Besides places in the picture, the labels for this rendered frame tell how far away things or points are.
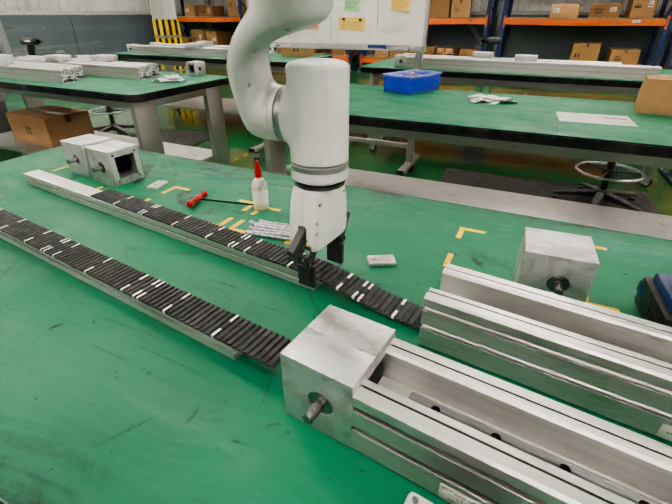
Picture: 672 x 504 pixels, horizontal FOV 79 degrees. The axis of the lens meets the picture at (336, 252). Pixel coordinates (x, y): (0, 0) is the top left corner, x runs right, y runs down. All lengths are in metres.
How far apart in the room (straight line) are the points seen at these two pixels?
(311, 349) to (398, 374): 0.10
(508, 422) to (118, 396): 0.45
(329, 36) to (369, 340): 3.22
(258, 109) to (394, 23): 2.81
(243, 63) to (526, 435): 0.51
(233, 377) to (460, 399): 0.28
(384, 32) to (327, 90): 2.85
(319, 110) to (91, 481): 0.48
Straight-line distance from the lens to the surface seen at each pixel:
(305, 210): 0.59
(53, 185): 1.29
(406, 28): 3.33
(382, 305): 0.65
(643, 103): 2.49
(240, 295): 0.71
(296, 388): 0.47
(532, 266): 0.70
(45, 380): 0.67
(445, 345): 0.59
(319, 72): 0.54
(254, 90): 0.59
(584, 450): 0.47
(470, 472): 0.42
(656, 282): 0.78
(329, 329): 0.48
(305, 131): 0.56
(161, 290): 0.70
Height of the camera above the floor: 1.19
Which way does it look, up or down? 30 degrees down
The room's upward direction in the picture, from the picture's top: straight up
